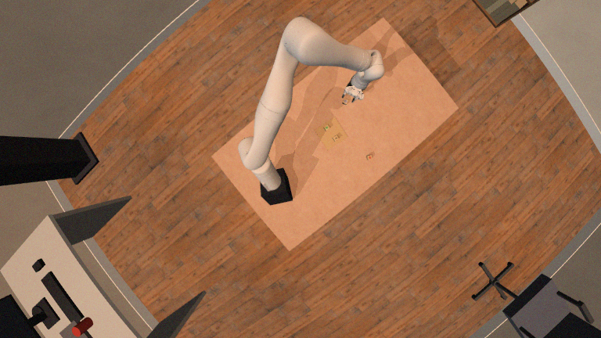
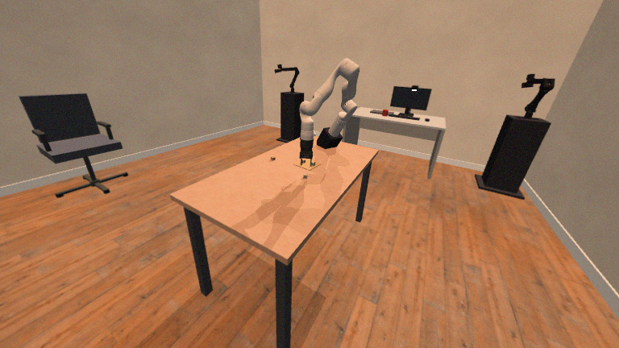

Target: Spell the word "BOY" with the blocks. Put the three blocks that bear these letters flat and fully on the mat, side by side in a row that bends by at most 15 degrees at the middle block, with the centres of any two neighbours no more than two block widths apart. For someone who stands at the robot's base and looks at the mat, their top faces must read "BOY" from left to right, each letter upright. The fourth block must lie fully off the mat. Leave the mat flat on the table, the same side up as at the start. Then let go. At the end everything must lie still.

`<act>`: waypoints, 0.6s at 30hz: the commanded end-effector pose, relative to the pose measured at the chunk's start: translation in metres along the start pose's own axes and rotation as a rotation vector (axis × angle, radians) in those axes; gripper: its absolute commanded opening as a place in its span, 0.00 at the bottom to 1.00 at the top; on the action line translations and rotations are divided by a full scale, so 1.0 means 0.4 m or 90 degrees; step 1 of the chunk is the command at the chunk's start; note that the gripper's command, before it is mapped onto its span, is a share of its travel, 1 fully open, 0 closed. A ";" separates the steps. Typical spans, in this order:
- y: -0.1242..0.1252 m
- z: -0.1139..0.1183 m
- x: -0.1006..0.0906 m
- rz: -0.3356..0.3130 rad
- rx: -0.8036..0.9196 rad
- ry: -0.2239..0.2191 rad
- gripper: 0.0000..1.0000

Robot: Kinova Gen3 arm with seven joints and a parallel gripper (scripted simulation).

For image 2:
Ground tan square mat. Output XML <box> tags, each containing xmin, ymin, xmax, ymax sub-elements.
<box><xmin>294</xmin><ymin>159</ymin><xmax>320</xmax><ymax>171</ymax></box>

